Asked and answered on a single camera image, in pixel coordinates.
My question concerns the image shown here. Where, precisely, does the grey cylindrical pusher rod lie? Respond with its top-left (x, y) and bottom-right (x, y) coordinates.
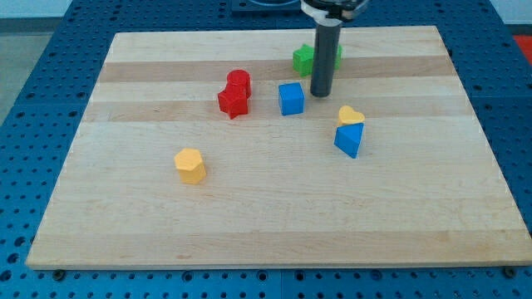
top-left (310, 19), bottom-right (342, 98)

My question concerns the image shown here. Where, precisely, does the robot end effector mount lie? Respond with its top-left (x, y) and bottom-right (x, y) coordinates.
top-left (300, 0), bottom-right (369, 22)

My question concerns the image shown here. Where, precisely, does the blue cube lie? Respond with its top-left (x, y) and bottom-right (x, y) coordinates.
top-left (278, 82), bottom-right (305, 115)

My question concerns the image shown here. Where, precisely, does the blue triangle block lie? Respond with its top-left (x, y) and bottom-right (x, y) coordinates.
top-left (333, 123), bottom-right (364, 159)

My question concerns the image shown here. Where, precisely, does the green block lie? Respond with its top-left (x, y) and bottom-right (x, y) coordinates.
top-left (293, 43), bottom-right (342, 77)

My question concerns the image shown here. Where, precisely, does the yellow heart block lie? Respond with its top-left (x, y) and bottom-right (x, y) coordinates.
top-left (337, 105), bottom-right (365, 126)

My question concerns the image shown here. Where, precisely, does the red cylinder block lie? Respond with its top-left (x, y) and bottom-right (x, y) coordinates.
top-left (226, 69), bottom-right (252, 98)

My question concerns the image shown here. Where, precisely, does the red star block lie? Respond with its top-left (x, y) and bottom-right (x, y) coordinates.
top-left (217, 87), bottom-right (249, 119)

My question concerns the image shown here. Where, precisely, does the wooden board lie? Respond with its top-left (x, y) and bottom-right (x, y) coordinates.
top-left (27, 26), bottom-right (531, 270)

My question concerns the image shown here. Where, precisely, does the yellow hexagon block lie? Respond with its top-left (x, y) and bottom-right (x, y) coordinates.
top-left (174, 148), bottom-right (206, 184)

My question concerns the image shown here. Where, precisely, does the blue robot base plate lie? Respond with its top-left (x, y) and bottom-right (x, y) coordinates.
top-left (229, 0), bottom-right (301, 15)

